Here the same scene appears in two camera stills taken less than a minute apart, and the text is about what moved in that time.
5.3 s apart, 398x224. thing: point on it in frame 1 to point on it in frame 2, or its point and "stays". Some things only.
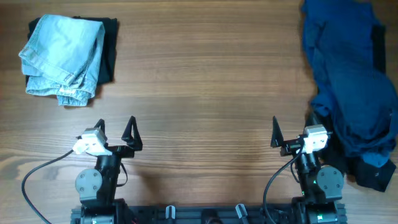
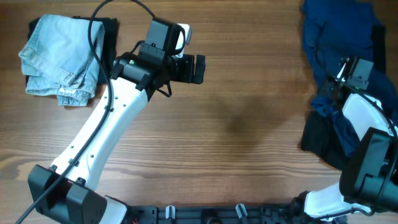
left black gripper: x=134 y=143 to x=187 y=74
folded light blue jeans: x=61 y=60 stays
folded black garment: x=109 y=48 stays
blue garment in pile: x=337 y=37 stays
